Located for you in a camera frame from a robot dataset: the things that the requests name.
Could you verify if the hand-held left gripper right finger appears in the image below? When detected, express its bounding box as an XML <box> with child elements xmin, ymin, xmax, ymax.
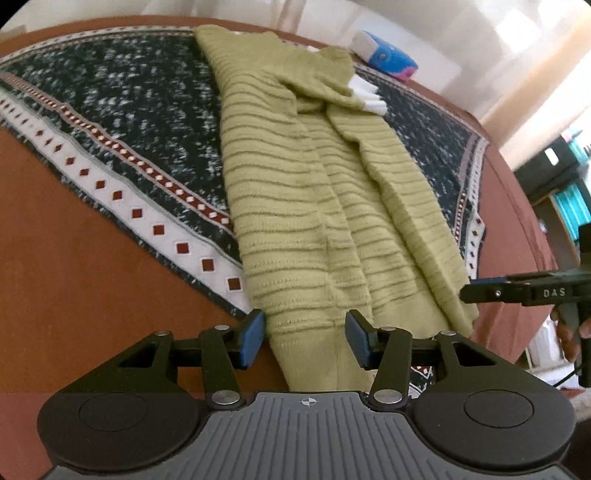
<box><xmin>345</xmin><ymin>309</ymin><xmax>560</xmax><ymax>412</ymax></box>

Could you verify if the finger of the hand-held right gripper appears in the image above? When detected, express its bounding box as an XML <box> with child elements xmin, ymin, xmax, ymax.
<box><xmin>460</xmin><ymin>275</ymin><xmax>530</xmax><ymax>306</ymax></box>

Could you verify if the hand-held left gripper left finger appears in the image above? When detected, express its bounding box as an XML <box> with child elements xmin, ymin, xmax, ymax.
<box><xmin>54</xmin><ymin>308</ymin><xmax>267</xmax><ymax>411</ymax></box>

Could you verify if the green knit sweater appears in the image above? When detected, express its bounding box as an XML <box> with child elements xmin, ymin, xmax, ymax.
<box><xmin>193</xmin><ymin>24</ymin><xmax>481</xmax><ymax>393</ymax></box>

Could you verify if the person's right hand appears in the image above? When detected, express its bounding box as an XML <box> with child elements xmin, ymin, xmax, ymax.
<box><xmin>551</xmin><ymin>308</ymin><xmax>591</xmax><ymax>361</ymax></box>

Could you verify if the dark shelf unit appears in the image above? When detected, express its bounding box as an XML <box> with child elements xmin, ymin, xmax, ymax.
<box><xmin>514</xmin><ymin>130</ymin><xmax>591</xmax><ymax>273</ymax></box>

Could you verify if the blue tissue pack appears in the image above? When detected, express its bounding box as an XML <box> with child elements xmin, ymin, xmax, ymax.
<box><xmin>349</xmin><ymin>30</ymin><xmax>419</xmax><ymax>84</ymax></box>

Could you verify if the dark patterned woven mat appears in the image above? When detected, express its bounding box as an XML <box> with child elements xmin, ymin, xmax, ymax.
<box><xmin>0</xmin><ymin>25</ymin><xmax>491</xmax><ymax>402</ymax></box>

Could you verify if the white curtain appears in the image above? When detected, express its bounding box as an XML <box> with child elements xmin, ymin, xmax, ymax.
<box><xmin>182</xmin><ymin>0</ymin><xmax>361</xmax><ymax>49</ymax></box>

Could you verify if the black cable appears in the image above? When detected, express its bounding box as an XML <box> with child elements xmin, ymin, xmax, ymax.
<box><xmin>553</xmin><ymin>362</ymin><xmax>583</xmax><ymax>389</ymax></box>

